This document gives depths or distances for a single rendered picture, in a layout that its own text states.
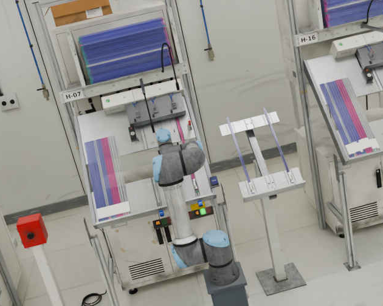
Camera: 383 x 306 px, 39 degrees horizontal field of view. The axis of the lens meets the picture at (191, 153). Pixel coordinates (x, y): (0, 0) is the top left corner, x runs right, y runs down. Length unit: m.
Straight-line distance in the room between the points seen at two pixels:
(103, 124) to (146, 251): 0.85
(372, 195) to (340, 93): 0.75
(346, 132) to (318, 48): 0.66
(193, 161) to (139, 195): 0.76
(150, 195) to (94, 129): 0.55
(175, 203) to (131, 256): 1.14
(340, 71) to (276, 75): 1.59
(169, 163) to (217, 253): 0.47
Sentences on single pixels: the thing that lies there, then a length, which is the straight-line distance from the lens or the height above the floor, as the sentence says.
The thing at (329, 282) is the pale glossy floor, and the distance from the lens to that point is 3.42.
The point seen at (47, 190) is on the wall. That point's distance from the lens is 5.11.
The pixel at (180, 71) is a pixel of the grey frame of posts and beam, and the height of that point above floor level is 1.33.
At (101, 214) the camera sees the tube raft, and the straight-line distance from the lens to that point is 3.04.
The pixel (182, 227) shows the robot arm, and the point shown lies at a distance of 2.45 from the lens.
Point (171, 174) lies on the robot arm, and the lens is 2.36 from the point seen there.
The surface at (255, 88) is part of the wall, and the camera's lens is 4.95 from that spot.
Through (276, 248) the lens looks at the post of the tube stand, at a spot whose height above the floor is 0.24.
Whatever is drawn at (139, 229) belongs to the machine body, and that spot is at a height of 0.47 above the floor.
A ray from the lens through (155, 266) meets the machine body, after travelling 3.55.
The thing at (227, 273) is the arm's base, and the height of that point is 0.60.
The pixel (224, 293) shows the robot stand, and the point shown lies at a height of 0.51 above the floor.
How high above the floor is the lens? 2.02
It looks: 21 degrees down
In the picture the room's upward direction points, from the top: 13 degrees counter-clockwise
